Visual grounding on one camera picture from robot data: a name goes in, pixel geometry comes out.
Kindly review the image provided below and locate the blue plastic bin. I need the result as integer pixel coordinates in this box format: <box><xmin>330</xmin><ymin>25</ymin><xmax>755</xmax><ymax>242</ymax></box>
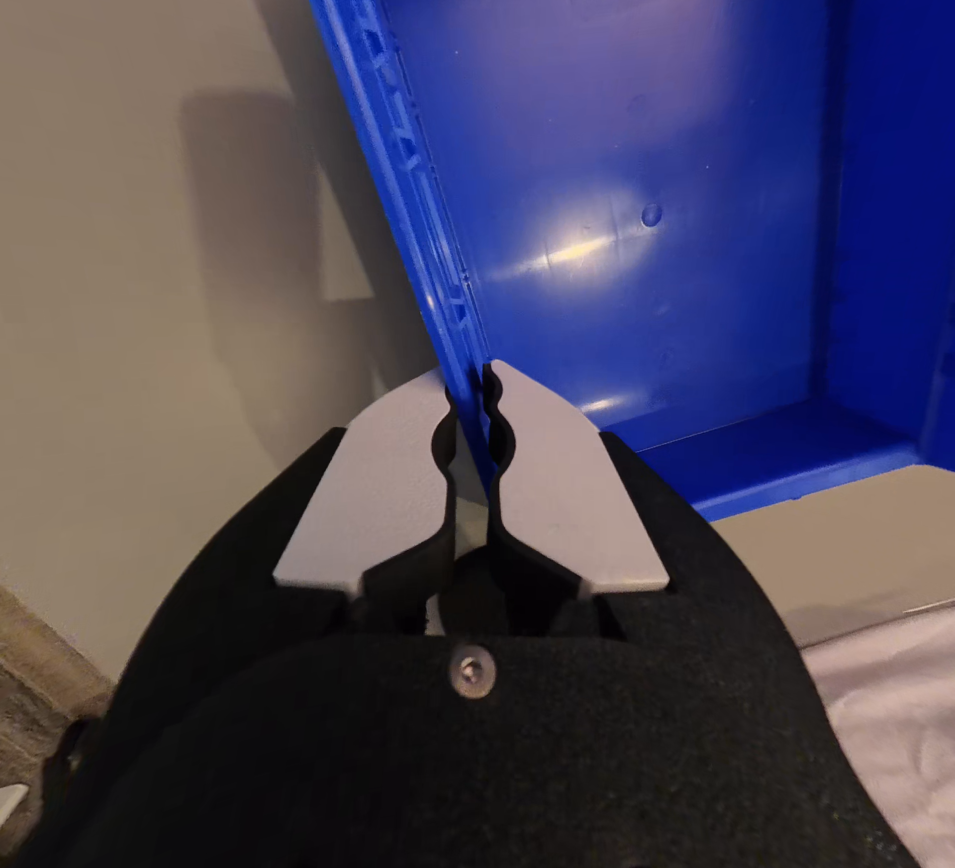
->
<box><xmin>276</xmin><ymin>0</ymin><xmax>955</xmax><ymax>522</ymax></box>

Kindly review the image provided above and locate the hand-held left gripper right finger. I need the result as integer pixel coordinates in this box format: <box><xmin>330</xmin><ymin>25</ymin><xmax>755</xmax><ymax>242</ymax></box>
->
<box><xmin>483</xmin><ymin>359</ymin><xmax>671</xmax><ymax>596</ymax></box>

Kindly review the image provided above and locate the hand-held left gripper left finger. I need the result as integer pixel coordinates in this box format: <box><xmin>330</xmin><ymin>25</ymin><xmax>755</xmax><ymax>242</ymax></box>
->
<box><xmin>272</xmin><ymin>368</ymin><xmax>460</xmax><ymax>600</ymax></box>

